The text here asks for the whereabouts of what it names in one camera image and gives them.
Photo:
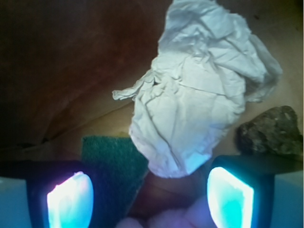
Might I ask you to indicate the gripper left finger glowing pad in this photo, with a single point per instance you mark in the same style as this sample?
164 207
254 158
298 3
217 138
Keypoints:
47 194

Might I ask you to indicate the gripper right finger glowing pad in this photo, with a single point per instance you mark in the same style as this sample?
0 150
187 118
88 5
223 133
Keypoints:
256 191

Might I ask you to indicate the green yellow sponge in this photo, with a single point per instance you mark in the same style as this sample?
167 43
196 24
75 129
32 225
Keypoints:
117 171

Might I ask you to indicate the brown rock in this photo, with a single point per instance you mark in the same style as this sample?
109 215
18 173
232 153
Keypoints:
274 131

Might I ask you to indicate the pink plush toy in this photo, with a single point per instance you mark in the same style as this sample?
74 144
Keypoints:
196 216

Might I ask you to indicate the crumpled white paper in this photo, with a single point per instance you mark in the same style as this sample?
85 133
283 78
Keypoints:
209 65

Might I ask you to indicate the brown paper bag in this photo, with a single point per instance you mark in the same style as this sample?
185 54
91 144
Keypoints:
60 60

